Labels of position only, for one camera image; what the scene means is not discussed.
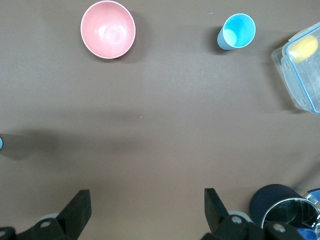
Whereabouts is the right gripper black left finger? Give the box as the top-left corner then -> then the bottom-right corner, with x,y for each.
0,189 -> 92,240

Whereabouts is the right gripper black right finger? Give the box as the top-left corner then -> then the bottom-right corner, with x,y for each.
202,187 -> 305,240

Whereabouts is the glass lid blue knob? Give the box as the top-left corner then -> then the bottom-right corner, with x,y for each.
261,198 -> 320,240

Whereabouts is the clear plastic food container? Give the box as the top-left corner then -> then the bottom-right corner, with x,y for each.
271,21 -> 320,115

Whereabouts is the pink bowl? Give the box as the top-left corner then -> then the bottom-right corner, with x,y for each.
80,0 -> 137,60

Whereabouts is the yellow round food piece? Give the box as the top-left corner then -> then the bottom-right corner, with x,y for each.
287,34 -> 320,63

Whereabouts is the black saucepan blue handle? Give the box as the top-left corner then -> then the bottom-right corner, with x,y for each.
249,184 -> 320,240

